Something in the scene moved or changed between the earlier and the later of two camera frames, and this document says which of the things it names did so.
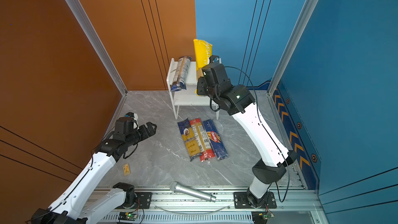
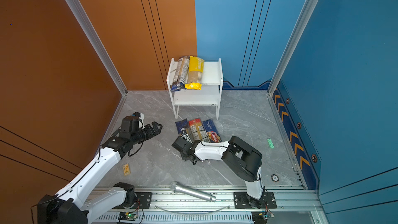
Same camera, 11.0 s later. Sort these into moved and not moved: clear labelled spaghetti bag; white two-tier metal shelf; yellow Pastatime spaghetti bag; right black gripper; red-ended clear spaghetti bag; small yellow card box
Moved: right black gripper; yellow Pastatime spaghetti bag
Not moved: red-ended clear spaghetti bag; white two-tier metal shelf; small yellow card box; clear labelled spaghetti bag
